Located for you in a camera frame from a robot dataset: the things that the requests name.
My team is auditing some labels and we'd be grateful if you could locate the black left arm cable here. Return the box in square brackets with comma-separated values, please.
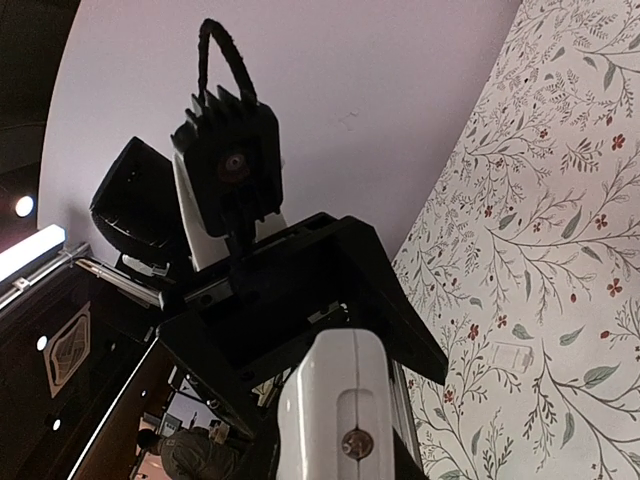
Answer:
[196, 18, 259, 104]

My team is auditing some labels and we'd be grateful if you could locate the floral patterned table mat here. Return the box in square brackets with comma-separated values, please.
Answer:
[393, 1, 639, 479]

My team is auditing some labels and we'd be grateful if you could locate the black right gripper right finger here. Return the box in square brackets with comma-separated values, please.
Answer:
[393, 430, 425, 480]

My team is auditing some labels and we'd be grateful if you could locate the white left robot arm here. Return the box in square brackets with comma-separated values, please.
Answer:
[90, 138, 448, 436]

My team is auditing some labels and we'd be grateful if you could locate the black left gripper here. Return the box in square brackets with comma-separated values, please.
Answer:
[157, 214, 448, 440]

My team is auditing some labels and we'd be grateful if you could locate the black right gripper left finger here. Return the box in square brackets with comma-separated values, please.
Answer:
[244, 402, 280, 480]

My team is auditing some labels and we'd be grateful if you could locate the clear battery compartment cover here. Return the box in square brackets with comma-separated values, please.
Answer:
[488, 342, 534, 374]

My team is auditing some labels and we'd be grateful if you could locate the white AC remote control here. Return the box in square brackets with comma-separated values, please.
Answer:
[276, 328, 395, 480]

